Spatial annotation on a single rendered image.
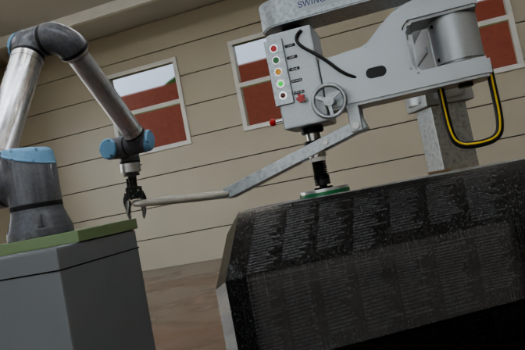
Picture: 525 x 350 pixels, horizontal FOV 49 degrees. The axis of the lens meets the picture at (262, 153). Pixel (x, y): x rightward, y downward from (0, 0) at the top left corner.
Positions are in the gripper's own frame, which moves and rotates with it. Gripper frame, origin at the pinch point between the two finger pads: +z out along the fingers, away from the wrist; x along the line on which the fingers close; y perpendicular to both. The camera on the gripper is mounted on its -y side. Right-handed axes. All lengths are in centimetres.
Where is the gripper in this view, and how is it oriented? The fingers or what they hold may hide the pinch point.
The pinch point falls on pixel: (137, 216)
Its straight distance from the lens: 269.4
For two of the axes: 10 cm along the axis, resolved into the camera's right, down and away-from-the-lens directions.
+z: 1.3, 9.9, -0.2
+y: 2.5, -0.5, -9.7
